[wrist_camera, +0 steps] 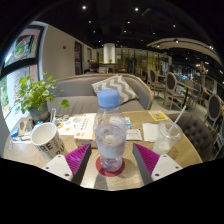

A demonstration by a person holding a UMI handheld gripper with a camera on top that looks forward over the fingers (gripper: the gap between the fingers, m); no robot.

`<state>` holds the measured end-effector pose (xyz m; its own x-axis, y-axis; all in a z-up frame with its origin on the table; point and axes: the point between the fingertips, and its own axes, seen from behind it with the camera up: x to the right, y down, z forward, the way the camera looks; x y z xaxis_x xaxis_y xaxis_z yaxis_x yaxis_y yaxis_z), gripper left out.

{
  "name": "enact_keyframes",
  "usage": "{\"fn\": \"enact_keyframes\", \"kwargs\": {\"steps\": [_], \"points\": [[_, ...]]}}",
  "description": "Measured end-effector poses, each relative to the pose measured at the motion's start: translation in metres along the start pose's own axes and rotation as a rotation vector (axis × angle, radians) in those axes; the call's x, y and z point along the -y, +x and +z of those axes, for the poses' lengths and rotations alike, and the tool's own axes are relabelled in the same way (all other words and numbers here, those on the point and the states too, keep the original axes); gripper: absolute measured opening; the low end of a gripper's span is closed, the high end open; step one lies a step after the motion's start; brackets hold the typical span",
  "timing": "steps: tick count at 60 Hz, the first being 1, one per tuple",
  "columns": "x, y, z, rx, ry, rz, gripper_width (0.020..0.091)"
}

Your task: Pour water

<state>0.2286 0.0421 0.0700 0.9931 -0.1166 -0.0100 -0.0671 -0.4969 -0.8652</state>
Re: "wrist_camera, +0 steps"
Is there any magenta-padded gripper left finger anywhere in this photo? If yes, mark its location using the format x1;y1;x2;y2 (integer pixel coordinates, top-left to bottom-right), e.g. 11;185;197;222
41;143;93;186

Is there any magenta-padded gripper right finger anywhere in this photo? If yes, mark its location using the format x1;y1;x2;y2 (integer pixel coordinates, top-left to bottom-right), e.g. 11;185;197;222
132;142;184;186

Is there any clear blue-capped water bottle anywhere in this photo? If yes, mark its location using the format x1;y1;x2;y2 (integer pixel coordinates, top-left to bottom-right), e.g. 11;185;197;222
93;88;128;173

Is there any white mug with black print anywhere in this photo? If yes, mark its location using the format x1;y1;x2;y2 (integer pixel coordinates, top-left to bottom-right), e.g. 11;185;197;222
30;121;68;162

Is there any clear plastic cup with straw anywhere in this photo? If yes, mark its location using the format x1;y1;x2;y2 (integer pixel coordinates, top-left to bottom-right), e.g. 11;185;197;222
152;104;188;156

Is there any white paper napkin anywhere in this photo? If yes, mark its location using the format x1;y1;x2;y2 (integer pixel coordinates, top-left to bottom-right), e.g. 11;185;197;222
142;122;160;143

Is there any food picture menu sheet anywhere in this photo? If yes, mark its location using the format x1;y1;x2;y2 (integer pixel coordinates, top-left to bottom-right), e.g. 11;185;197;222
54;114;84;137

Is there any dark grey tufted armchair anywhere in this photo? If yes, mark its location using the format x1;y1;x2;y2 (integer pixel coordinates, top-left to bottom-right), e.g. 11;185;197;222
166;111;214;164

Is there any white printed card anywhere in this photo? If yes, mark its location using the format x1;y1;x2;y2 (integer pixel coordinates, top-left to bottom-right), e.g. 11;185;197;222
125;128;143;142

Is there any wooden card holder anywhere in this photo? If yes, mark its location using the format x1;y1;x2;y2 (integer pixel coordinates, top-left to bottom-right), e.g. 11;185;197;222
17;116;34;138

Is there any yellow code sticker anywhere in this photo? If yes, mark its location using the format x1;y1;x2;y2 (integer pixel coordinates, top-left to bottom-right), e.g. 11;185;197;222
148;110;169;122

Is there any flat round red coaster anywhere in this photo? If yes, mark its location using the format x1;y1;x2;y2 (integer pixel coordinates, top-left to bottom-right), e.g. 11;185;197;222
95;155;126;178

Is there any blue white paper card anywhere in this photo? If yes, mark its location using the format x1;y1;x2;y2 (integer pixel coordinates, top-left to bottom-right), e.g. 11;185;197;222
124;116;132;130

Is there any green potted plant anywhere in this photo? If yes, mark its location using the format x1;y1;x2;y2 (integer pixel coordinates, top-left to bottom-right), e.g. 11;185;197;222
13;71;71;123

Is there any grey curved sofa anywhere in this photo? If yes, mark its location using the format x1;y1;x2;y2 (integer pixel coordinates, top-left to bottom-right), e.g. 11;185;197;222
46;73;155;117

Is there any group of dining chairs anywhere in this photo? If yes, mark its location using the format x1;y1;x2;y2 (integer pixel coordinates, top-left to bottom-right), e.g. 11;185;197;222
146;68;224;134

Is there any grey white chevron cushion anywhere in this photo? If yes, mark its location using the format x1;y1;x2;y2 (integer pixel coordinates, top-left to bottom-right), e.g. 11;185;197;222
91;74;140;105

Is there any person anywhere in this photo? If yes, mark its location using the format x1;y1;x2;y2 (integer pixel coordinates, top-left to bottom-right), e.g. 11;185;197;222
84;59;100;75

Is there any window with festive decorations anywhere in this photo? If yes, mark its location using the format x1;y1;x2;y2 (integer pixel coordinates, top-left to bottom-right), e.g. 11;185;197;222
0;24;46;121

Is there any group of ceiling lights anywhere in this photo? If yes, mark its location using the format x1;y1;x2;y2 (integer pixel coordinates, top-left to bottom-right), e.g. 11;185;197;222
81;4;214;51

